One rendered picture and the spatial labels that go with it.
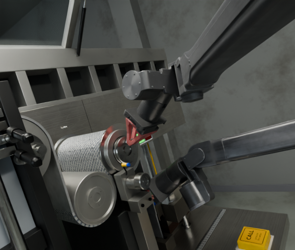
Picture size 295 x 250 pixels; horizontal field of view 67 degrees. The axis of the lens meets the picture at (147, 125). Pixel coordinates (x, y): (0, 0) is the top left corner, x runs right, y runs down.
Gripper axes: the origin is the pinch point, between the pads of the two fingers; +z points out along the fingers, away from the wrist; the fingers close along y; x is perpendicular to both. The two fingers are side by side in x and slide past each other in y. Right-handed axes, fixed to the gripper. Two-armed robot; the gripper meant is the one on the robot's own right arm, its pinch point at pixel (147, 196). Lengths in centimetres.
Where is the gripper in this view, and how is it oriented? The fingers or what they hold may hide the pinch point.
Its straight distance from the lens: 72.0
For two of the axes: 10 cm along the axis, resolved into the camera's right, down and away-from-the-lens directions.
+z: -5.1, 6.0, 6.2
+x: -6.1, -7.6, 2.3
